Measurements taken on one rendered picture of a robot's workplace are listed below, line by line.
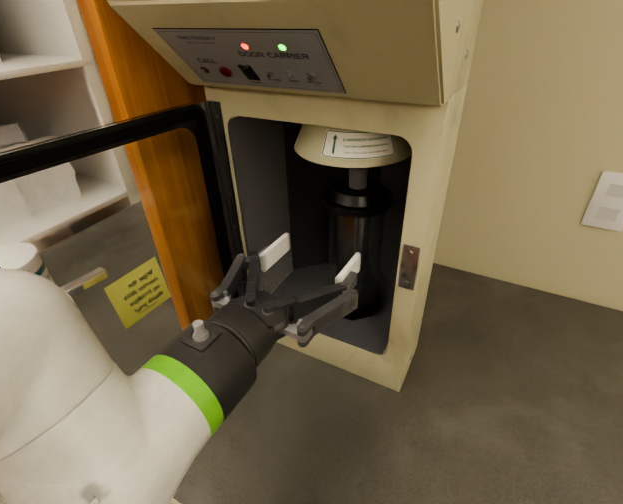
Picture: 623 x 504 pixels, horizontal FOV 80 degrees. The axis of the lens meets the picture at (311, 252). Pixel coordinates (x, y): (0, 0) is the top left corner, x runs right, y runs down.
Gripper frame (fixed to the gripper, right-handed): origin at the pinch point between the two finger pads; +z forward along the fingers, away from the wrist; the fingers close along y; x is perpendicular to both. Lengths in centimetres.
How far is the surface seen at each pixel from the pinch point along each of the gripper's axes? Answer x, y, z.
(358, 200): -6.6, -3.3, 7.1
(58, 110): 0, 132, 41
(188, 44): -27.6, 10.7, -7.2
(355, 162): -13.8, -4.2, 3.3
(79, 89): -8, 115, 41
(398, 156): -13.9, -8.4, 7.6
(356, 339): 16.9, -6.0, 2.8
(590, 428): 24.5, -42.4, 9.5
